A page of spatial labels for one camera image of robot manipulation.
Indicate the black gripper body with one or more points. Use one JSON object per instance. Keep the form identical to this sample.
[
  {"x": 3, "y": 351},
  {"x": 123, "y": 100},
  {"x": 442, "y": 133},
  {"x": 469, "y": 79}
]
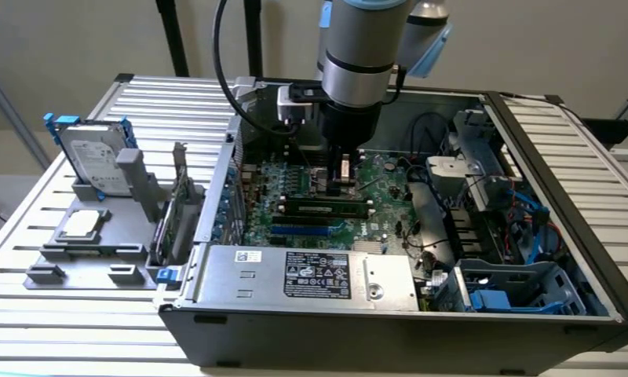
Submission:
[{"x": 351, "y": 123}]

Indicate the black RAM stick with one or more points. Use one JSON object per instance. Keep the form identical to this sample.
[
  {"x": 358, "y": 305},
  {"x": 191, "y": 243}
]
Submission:
[{"x": 327, "y": 206}]

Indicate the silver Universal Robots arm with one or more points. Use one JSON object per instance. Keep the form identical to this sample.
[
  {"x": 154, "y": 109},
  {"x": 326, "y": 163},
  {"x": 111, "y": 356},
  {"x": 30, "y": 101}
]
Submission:
[{"x": 356, "y": 47}]

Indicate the black RAM slot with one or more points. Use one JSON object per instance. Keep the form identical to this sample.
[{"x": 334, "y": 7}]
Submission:
[{"x": 303, "y": 220}]

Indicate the blue expansion slot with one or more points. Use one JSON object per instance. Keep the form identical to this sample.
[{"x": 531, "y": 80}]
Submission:
[{"x": 299, "y": 229}]

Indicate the green motherboard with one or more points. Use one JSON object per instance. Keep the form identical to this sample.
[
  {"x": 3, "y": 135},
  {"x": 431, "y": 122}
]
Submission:
[{"x": 314, "y": 204}]

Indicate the grey metal drive bay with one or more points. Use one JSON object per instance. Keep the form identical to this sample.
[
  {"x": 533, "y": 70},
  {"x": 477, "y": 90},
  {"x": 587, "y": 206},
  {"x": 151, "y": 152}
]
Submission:
[{"x": 477, "y": 173}]

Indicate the silver power supply unit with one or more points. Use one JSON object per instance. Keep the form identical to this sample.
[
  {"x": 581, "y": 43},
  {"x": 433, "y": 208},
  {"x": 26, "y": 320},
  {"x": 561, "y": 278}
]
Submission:
[{"x": 303, "y": 277}]

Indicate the green graphics card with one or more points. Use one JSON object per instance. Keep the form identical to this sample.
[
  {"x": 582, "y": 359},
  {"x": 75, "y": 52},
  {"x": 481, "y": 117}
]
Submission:
[{"x": 174, "y": 212}]

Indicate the black stand pole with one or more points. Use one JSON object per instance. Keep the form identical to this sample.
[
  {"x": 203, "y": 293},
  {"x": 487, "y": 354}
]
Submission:
[{"x": 174, "y": 37}]

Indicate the black open PC case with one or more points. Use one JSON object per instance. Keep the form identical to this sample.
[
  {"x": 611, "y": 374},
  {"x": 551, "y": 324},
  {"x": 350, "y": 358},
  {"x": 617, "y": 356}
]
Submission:
[{"x": 398, "y": 330}]

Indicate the blue case latch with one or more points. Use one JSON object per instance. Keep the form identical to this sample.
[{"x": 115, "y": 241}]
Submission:
[{"x": 167, "y": 275}]

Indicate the blue plastic drive bay cage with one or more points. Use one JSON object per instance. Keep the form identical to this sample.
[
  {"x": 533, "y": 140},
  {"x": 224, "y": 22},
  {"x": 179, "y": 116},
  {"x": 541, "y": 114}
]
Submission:
[{"x": 518, "y": 288}]

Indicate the grey parts rack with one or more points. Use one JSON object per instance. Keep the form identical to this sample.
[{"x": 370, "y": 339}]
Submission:
[{"x": 110, "y": 235}]

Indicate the silver CPU chip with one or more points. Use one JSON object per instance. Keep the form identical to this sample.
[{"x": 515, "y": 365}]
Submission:
[{"x": 82, "y": 224}]

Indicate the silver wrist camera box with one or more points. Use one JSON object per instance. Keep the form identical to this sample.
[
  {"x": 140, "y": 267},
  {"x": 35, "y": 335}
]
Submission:
[{"x": 292, "y": 107}]

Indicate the hard disk with blue bracket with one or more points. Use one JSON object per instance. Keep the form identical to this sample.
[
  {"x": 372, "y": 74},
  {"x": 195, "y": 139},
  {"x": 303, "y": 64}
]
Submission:
[{"x": 94, "y": 159}]

